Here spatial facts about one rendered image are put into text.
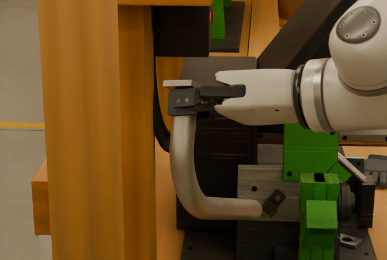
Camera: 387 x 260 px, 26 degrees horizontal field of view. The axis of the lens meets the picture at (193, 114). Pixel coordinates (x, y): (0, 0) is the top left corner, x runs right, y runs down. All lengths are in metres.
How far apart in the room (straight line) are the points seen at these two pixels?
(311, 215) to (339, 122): 0.58
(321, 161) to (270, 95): 0.86
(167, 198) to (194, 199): 1.13
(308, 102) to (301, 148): 0.85
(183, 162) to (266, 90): 0.15
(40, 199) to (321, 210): 0.51
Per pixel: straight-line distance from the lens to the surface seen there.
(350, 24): 0.86
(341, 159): 1.94
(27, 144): 5.18
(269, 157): 2.39
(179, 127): 1.02
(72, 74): 1.10
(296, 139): 1.78
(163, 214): 2.08
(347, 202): 1.54
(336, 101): 0.92
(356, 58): 0.85
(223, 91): 0.96
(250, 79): 0.95
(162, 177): 2.29
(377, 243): 1.93
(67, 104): 1.11
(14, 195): 4.47
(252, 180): 1.80
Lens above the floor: 1.76
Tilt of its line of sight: 18 degrees down
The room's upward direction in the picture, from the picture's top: straight up
